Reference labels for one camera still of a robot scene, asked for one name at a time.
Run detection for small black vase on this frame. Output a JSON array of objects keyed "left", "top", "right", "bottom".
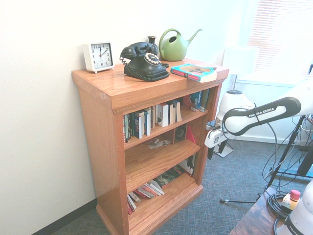
[{"left": 147, "top": 36, "right": 157, "bottom": 53}]

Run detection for red triangular card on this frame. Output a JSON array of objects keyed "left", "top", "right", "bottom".
[{"left": 186, "top": 126, "right": 197, "bottom": 145}]

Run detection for black coiled cable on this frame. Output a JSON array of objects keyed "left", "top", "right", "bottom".
[{"left": 266, "top": 190, "right": 293, "bottom": 219}]

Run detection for blue white cover book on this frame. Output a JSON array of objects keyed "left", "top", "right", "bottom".
[{"left": 134, "top": 112, "right": 144, "bottom": 140}]

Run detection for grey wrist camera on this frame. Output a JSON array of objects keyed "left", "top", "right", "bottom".
[{"left": 205, "top": 119, "right": 222, "bottom": 132}]

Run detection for white book red print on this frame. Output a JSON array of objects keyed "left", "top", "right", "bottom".
[{"left": 148, "top": 180, "right": 165, "bottom": 196}]

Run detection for yellow red emergency stop button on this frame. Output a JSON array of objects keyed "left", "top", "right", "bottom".
[{"left": 282, "top": 189, "right": 301, "bottom": 212}]

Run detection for blue Thailand guide book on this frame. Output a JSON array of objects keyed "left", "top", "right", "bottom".
[{"left": 195, "top": 89, "right": 209, "bottom": 113}]

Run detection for dark photo magazine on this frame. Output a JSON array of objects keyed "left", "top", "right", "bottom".
[{"left": 154, "top": 168, "right": 184, "bottom": 189}]

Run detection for teal Song of Achilles book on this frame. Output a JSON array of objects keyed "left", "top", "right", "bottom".
[{"left": 170, "top": 63, "right": 218, "bottom": 83}]

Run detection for black spine paperback book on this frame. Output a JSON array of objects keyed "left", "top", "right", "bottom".
[{"left": 150, "top": 105, "right": 157, "bottom": 129}]

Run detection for small brown speaker box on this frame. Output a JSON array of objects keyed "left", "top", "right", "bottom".
[{"left": 174, "top": 123, "right": 188, "bottom": 144}]

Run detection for blue cover paperback book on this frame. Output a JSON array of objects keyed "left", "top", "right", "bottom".
[{"left": 175, "top": 101, "right": 183, "bottom": 122}]

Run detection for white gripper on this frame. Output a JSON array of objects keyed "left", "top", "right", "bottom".
[{"left": 204, "top": 128, "right": 227, "bottom": 161}]

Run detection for black rotary telephone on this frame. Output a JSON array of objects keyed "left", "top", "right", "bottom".
[{"left": 119, "top": 42, "right": 171, "bottom": 83}]

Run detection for dark green spine book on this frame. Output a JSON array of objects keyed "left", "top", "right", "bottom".
[{"left": 128, "top": 113, "right": 135, "bottom": 139}]

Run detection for green plastic watering can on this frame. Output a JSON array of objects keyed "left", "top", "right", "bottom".
[{"left": 158, "top": 28, "right": 203, "bottom": 61}]

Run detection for white black cover book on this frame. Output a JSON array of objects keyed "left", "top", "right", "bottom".
[{"left": 179, "top": 153, "right": 197, "bottom": 177}]

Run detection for dark wooden table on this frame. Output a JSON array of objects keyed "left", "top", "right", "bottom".
[{"left": 228, "top": 187, "right": 291, "bottom": 235}]

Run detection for grey white book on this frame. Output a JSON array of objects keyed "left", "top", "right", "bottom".
[{"left": 127, "top": 194, "right": 136, "bottom": 215}]

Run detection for grey camera cable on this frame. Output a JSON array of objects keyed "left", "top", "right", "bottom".
[{"left": 253, "top": 104, "right": 280, "bottom": 177}]

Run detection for black blue stand frame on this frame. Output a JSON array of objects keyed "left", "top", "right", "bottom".
[{"left": 276, "top": 144, "right": 313, "bottom": 183}]

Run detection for blue spine book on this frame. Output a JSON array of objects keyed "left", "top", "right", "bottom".
[{"left": 143, "top": 109, "right": 152, "bottom": 137}]

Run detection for wooden bookshelf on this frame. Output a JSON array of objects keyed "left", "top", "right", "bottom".
[{"left": 71, "top": 58, "right": 230, "bottom": 235}]

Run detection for white floor stand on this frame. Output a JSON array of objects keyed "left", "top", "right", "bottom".
[{"left": 213, "top": 73, "right": 237, "bottom": 158}]

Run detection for white window blinds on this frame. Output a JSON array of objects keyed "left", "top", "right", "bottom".
[{"left": 246, "top": 0, "right": 313, "bottom": 80}]

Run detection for thick white book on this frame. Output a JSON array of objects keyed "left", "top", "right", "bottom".
[{"left": 156, "top": 102, "right": 170, "bottom": 127}]

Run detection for loose paper pieces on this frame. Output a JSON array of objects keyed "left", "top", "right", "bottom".
[{"left": 147, "top": 138, "right": 171, "bottom": 149}]

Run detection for white square alarm clock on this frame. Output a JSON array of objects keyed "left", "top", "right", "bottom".
[{"left": 87, "top": 41, "right": 115, "bottom": 74}]

